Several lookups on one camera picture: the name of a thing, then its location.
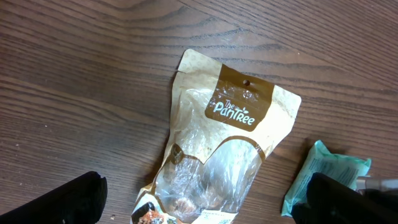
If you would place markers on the teal wet wipes pack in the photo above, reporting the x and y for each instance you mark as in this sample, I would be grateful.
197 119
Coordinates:
342 168

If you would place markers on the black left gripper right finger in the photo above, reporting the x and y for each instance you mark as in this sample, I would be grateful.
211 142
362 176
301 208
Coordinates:
330 202

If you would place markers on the brown nut snack bag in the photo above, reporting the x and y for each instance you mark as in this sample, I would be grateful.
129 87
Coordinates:
223 125

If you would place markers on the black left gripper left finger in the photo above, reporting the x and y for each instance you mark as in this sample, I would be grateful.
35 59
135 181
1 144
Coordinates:
81 200

